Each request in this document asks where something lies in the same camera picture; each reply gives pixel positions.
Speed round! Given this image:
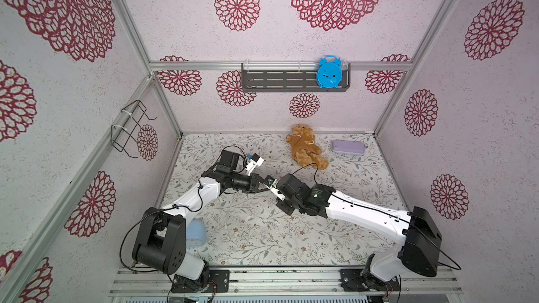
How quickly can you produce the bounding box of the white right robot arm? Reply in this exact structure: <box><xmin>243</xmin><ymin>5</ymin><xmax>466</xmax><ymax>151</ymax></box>
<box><xmin>266</xmin><ymin>174</ymin><xmax>445</xmax><ymax>292</ymax></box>

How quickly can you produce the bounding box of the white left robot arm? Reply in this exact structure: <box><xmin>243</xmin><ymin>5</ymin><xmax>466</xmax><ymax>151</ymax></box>
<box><xmin>119</xmin><ymin>147</ymin><xmax>264</xmax><ymax>292</ymax></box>

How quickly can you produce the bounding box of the brown teddy bear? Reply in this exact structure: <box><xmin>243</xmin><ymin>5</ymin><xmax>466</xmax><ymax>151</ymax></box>
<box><xmin>286</xmin><ymin>124</ymin><xmax>329</xmax><ymax>170</ymax></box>

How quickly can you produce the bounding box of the purple rectangular case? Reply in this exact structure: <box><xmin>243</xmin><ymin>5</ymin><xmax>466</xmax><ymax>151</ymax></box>
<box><xmin>331</xmin><ymin>140</ymin><xmax>366</xmax><ymax>156</ymax></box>

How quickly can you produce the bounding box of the light blue cup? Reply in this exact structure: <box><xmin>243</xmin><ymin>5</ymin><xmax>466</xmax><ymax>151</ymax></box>
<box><xmin>186</xmin><ymin>220</ymin><xmax>207</xmax><ymax>248</ymax></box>

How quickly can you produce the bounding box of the blue alarm clock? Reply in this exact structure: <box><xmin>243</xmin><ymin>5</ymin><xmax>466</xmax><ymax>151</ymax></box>
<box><xmin>316</xmin><ymin>56</ymin><xmax>342</xmax><ymax>88</ymax></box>

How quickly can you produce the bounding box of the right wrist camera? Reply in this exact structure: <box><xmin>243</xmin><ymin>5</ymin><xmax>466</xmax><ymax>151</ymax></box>
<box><xmin>262</xmin><ymin>175</ymin><xmax>286</xmax><ymax>201</ymax></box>

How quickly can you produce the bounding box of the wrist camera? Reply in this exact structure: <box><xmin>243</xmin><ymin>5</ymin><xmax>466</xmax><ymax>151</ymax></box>
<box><xmin>262</xmin><ymin>175</ymin><xmax>286</xmax><ymax>201</ymax></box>
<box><xmin>246</xmin><ymin>154</ymin><xmax>264</xmax><ymax>175</ymax></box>

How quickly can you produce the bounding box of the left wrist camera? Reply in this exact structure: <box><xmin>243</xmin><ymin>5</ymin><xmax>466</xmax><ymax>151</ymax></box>
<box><xmin>246</xmin><ymin>154</ymin><xmax>264</xmax><ymax>175</ymax></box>

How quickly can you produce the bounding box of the grey wall shelf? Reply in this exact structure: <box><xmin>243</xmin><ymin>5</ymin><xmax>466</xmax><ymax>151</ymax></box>
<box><xmin>241</xmin><ymin>63</ymin><xmax>351</xmax><ymax>93</ymax></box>

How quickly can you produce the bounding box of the black wire wall basket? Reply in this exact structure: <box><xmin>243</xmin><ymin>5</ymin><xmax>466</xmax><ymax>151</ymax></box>
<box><xmin>109</xmin><ymin>99</ymin><xmax>157</xmax><ymax>159</ymax></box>

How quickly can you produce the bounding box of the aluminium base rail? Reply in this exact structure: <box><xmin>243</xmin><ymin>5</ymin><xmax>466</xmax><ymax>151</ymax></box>
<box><xmin>108</xmin><ymin>266</ymin><xmax>463</xmax><ymax>299</ymax></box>

